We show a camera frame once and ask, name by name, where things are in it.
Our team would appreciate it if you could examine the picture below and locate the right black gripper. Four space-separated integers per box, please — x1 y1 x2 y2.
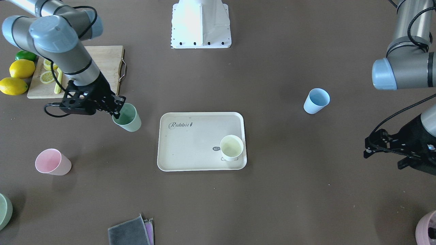
60 73 126 119

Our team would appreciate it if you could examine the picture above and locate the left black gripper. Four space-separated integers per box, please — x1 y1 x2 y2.
363 115 436 175

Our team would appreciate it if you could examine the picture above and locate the green plastic cup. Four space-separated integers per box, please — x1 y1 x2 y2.
112 103 142 132

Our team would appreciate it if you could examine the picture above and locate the blue plastic cup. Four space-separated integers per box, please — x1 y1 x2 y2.
303 88 330 114

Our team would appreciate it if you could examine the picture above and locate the pink plastic cup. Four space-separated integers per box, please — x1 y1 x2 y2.
35 148 72 176

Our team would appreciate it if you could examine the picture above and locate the cream yellow plastic cup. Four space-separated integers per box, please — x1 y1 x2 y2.
220 135 244 161

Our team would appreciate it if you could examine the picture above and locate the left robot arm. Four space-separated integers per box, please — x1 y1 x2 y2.
364 0 436 175

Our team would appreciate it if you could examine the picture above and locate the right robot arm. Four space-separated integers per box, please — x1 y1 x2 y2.
2 0 126 118

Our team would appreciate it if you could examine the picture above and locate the cream rabbit tray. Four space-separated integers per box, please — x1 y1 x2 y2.
157 112 248 171

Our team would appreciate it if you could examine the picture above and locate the wooden cutting board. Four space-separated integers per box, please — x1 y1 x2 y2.
27 46 124 99

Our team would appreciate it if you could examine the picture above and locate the yellow plastic knife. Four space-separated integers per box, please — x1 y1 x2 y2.
53 68 63 94

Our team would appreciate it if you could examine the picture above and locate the lower lemon slice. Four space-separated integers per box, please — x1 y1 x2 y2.
39 71 55 84

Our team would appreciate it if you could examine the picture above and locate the lemon slice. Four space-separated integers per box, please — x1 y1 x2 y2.
43 59 58 71
39 71 55 84

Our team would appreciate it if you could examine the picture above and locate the upper lemon slice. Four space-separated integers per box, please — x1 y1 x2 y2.
43 59 58 71

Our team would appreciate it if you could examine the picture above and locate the pink bowl with ice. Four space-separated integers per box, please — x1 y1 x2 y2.
415 211 436 245

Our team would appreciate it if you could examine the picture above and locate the upper whole lemon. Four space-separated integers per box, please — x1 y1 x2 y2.
9 59 35 79

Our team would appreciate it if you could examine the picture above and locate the whole lemon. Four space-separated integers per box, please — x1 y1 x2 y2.
9 59 35 79
0 77 28 96

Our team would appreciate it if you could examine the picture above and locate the green lime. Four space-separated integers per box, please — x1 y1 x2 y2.
15 50 37 62

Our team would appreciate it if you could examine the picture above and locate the lower whole lemon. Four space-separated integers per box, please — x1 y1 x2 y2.
0 77 28 96

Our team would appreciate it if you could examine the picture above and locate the grey folded cloth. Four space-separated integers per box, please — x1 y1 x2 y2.
108 215 148 245

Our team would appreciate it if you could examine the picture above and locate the purple folded cloth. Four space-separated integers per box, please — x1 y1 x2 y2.
143 218 155 245

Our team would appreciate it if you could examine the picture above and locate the green bowl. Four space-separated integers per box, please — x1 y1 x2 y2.
0 194 13 230

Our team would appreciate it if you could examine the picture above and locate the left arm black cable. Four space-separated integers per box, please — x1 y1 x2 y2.
370 0 436 136

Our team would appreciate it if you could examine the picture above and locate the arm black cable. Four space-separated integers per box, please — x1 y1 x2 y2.
44 6 98 118
370 0 436 136

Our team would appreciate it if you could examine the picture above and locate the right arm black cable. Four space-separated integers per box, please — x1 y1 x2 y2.
44 6 98 118

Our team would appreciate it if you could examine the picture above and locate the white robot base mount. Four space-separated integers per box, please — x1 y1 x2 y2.
170 0 232 49

